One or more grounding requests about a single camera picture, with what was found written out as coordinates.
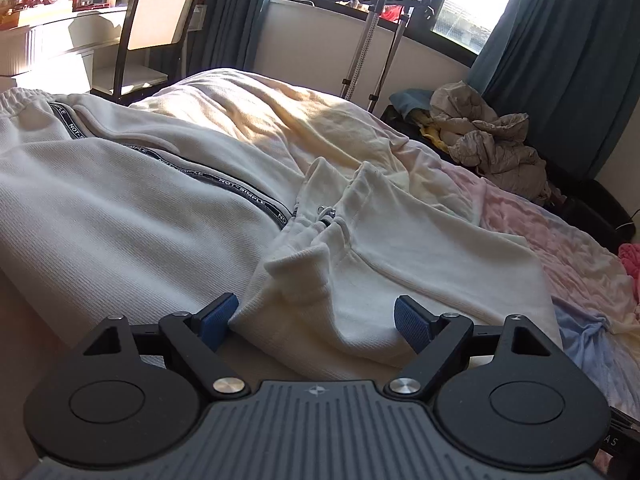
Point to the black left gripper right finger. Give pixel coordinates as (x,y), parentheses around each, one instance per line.
(506,394)

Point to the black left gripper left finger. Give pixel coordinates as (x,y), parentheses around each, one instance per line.
(128,393)

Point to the cream white zip hoodie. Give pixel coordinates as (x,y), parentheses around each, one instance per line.
(108,210)

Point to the pink fluffy garment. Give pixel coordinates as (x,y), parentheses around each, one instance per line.
(629,255)

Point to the beige crumpled quilted jacket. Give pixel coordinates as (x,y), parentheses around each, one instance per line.
(475,136)

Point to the teal cloth under jacket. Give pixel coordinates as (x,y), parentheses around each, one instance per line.
(406,101)

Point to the teal curtain right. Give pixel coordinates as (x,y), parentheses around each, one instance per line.
(573,67)

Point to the teal curtain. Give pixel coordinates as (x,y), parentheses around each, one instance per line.
(229,37)
(573,67)

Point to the white dressing table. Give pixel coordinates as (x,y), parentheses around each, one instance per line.
(56,55)

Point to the red items on dresser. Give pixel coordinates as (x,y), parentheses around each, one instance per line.
(18,13)

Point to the teal curtain left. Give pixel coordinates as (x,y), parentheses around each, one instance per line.
(229,37)

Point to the cream chair with black frame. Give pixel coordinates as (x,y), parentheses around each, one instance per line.
(148,24)

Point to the wall power socket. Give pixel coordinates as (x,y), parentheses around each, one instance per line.
(197,18)

